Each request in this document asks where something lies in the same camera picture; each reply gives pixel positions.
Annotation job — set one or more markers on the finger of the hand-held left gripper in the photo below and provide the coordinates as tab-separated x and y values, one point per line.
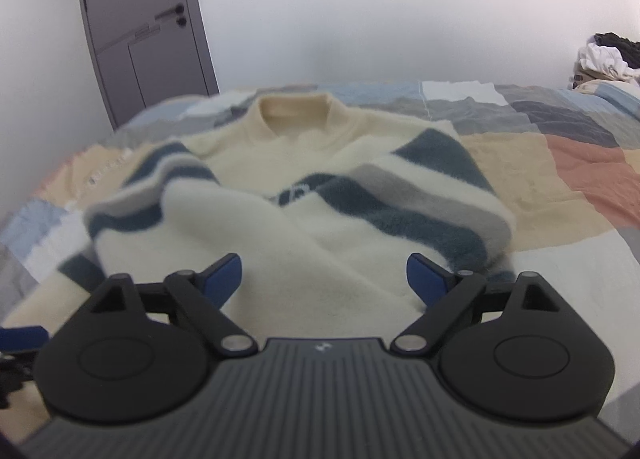
22	337

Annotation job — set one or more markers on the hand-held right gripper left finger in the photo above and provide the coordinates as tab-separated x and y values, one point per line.
222	275

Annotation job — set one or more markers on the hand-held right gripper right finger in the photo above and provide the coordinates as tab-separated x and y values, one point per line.
424	280

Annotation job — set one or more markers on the cream striped fluffy sweater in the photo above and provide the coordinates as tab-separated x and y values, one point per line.
310	179

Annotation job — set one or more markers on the white clothes pile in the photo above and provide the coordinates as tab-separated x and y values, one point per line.
600	59

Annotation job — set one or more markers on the black clothes pile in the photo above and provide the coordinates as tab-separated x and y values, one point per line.
617	40

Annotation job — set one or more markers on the patchwork bed quilt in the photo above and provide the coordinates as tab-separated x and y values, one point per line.
550	179

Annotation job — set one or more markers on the grey door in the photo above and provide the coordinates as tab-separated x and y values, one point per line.
130	64

